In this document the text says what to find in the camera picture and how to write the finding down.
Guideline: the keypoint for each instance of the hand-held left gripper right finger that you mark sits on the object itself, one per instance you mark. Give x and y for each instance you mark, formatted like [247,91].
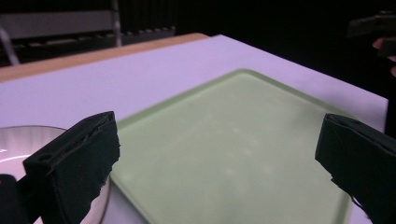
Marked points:
[361,155]

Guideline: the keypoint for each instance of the white table mat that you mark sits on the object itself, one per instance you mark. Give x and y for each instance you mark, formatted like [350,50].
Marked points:
[130,81]

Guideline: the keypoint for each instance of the green cutting board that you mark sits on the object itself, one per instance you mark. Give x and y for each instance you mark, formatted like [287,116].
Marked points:
[230,149]

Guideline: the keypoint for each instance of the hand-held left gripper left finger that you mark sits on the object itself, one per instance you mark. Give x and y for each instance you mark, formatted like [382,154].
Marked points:
[71,168]

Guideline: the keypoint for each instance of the white bowl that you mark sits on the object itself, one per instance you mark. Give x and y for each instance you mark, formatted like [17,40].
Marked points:
[18,149]

